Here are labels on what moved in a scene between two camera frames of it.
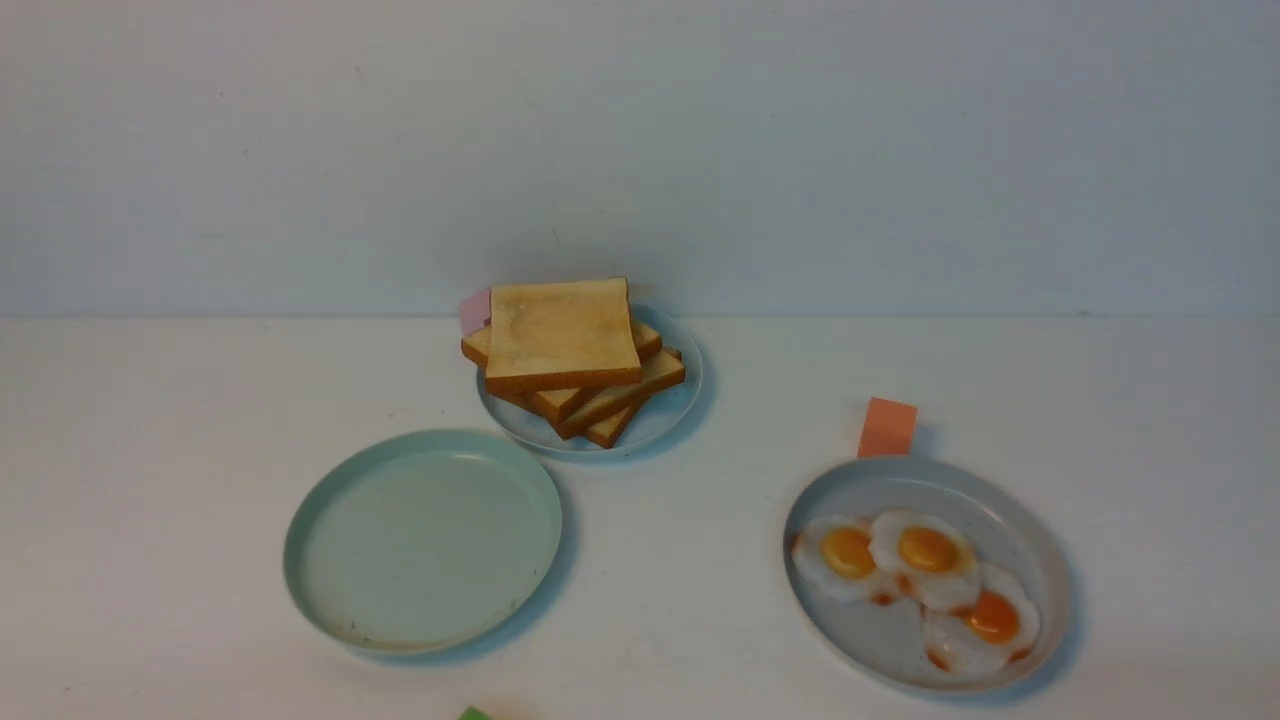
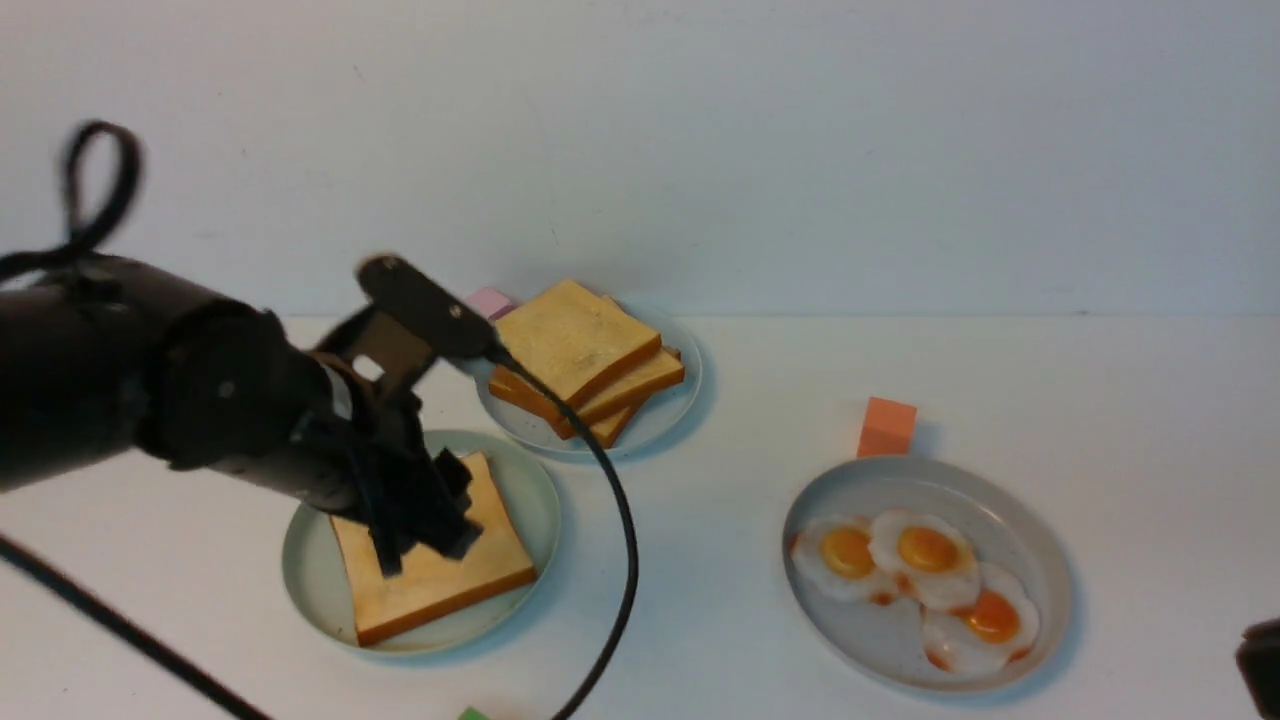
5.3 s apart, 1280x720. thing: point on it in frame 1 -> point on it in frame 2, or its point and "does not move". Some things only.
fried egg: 832,554 does not move
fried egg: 933,551 does not move
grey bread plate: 663,411 does not move
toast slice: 560,336 -> 430,584
